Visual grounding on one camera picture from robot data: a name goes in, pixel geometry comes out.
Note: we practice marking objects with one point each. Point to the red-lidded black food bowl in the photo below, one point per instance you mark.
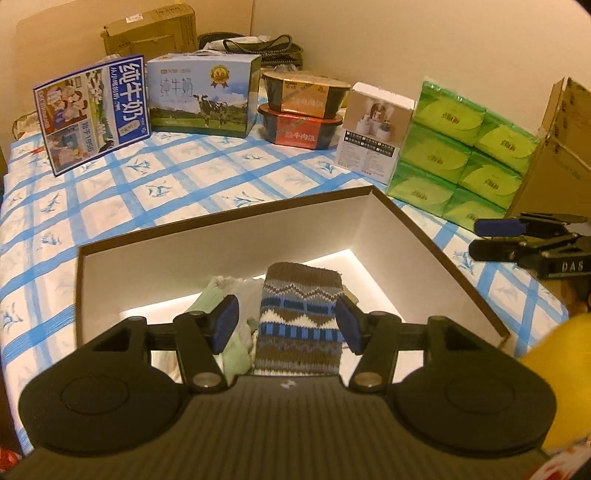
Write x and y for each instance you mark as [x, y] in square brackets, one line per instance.
[298, 131]

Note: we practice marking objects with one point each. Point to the stack of green tissue packets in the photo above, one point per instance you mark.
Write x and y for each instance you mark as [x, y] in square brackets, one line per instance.
[457, 157]

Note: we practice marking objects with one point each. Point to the dark blue milk carton box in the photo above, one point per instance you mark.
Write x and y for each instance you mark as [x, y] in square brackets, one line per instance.
[87, 115]

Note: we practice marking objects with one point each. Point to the red and white printed item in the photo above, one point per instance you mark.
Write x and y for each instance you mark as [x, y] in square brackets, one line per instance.
[565, 464]

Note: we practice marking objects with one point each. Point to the blue checked bedsheet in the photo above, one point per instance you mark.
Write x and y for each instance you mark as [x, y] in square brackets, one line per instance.
[161, 184]

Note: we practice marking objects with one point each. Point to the brown cardboard box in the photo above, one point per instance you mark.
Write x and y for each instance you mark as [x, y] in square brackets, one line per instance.
[147, 32]

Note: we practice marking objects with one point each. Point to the light green fuzzy sock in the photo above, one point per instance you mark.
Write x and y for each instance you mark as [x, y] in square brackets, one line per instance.
[238, 357]

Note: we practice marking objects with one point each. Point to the yellow soft item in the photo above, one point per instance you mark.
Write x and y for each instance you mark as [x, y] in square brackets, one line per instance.
[561, 387]

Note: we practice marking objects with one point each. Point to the brown blue patterned knit sock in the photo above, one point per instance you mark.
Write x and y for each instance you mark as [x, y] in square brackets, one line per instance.
[300, 323]

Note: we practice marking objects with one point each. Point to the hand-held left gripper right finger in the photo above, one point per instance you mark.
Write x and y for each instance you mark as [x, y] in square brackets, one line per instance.
[348, 325]

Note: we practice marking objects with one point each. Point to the small white product box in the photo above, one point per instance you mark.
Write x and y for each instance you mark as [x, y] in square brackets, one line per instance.
[371, 138]

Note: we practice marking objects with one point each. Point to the light blue cow-print milk box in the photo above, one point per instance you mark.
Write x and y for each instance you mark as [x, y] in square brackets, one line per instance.
[198, 97]

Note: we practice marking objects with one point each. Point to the large open cardboard box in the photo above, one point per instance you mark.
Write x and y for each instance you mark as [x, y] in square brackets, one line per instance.
[558, 152]

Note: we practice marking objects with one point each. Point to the gold-lidded black food bowl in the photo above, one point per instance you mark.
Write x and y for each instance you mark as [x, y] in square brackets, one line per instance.
[302, 94]

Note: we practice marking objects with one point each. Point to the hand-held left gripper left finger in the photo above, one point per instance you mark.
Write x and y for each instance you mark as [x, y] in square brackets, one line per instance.
[226, 323]

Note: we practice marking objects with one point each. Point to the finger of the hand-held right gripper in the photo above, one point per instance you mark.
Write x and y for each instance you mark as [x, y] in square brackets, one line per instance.
[496, 226]
[498, 251]

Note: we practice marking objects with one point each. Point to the red patterned cloth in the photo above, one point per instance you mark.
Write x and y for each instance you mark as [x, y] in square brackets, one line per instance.
[8, 457]

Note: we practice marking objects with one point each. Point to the wooden headboard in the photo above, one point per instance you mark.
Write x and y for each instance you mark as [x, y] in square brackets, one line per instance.
[60, 41]

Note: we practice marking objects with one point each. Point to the white brown-rimmed storage box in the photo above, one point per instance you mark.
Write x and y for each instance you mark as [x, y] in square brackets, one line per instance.
[231, 263]

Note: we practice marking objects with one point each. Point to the beige patterned pillow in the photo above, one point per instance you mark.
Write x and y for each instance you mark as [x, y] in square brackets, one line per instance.
[27, 125]

